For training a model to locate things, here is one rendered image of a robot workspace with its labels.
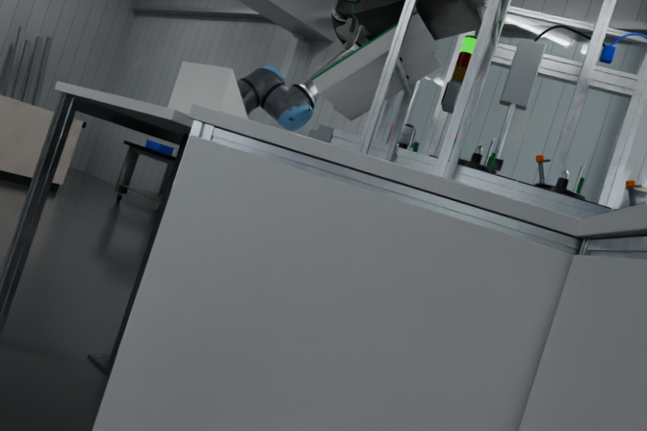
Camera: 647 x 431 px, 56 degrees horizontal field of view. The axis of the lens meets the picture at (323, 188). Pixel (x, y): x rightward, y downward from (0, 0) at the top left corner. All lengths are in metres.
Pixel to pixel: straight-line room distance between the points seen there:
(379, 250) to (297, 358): 0.24
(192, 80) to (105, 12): 8.37
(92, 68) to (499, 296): 9.67
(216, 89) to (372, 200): 1.07
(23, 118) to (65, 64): 3.89
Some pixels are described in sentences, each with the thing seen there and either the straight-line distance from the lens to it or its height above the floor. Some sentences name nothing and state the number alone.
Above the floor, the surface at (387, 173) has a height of 0.84.
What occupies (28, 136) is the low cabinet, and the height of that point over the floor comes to 0.47.
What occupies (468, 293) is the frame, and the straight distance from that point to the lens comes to 1.07.
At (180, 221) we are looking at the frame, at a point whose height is 0.64.
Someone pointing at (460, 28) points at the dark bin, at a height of 1.28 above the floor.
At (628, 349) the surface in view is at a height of 0.72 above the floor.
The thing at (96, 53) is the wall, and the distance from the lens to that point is 10.45.
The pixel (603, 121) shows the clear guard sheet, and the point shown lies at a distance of 3.26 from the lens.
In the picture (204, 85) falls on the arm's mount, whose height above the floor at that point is 1.00.
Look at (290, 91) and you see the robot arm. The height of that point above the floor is 1.08.
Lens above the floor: 0.76
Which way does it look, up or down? 1 degrees up
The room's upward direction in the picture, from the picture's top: 18 degrees clockwise
